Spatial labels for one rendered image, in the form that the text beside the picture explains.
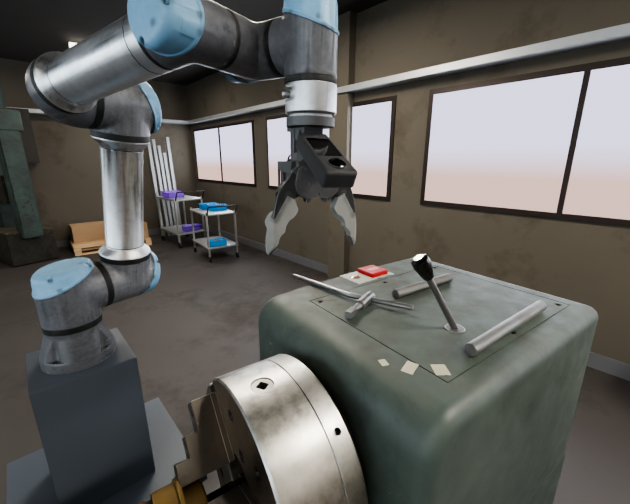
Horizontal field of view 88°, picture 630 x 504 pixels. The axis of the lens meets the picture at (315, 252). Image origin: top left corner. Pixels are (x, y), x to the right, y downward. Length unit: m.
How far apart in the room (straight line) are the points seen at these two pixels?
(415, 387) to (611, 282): 2.80
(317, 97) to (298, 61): 0.05
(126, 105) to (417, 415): 0.77
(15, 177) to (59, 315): 5.67
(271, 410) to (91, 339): 0.55
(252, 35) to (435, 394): 0.54
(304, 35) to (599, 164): 2.79
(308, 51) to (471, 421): 0.53
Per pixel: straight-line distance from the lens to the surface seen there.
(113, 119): 0.83
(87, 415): 0.98
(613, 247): 3.18
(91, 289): 0.91
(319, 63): 0.50
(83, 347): 0.93
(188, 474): 0.60
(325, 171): 0.41
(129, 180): 0.87
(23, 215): 6.55
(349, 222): 0.53
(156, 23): 0.46
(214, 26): 0.49
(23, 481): 1.29
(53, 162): 7.59
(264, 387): 0.54
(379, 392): 0.52
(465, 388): 0.53
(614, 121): 3.13
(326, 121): 0.50
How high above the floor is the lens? 1.56
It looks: 16 degrees down
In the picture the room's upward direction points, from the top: straight up
